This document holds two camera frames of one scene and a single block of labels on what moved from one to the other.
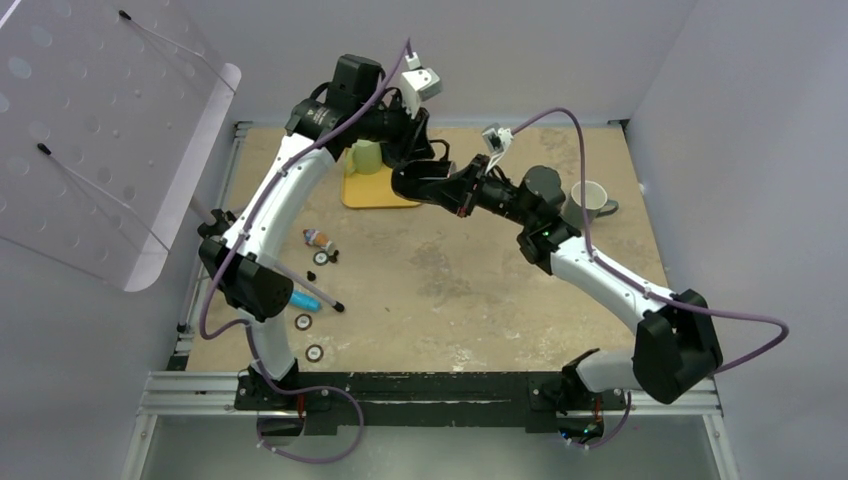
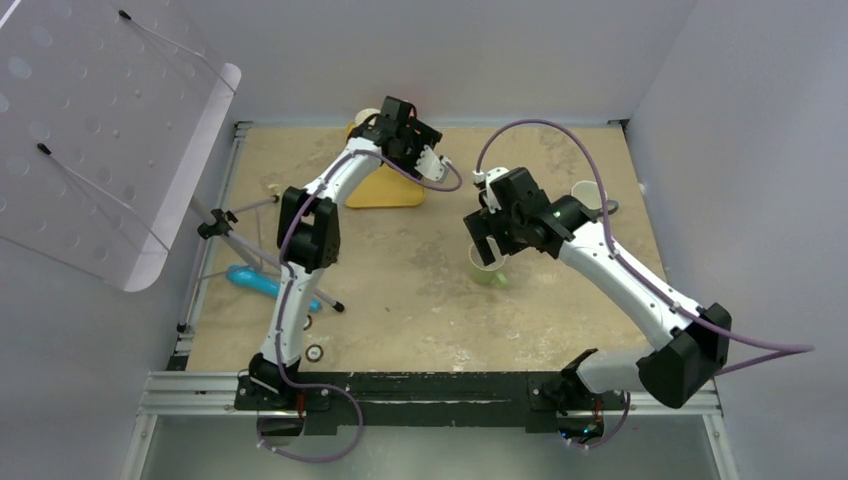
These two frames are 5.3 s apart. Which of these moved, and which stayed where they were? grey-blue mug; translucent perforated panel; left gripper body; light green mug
Moved: light green mug
Stayed: translucent perforated panel; grey-blue mug; left gripper body
